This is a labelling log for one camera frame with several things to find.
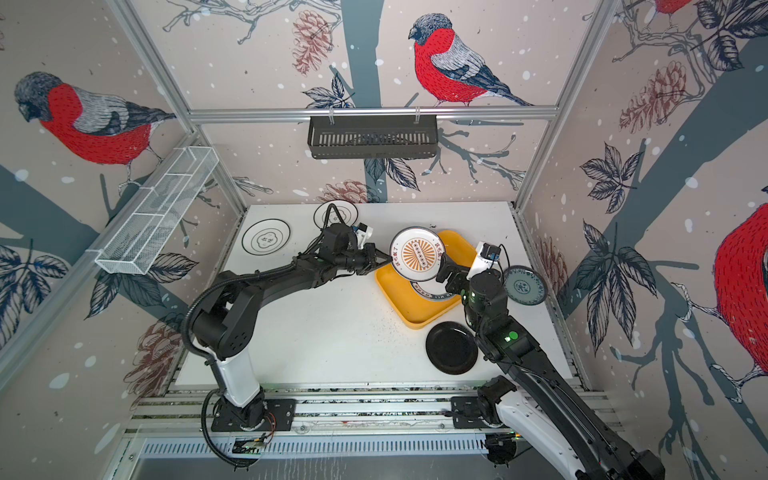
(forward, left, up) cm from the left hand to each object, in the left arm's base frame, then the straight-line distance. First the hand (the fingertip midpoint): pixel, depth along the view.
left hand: (398, 255), depth 85 cm
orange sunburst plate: (+3, -6, -4) cm, 8 cm away
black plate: (-20, -16, -18) cm, 31 cm away
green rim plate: (-4, -11, -13) cm, 17 cm away
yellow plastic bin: (-9, -4, -16) cm, 19 cm away
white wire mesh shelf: (-6, +64, +13) cm, 66 cm away
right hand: (-6, -16, +9) cm, 19 cm away
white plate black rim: (+21, +51, -17) cm, 58 cm away
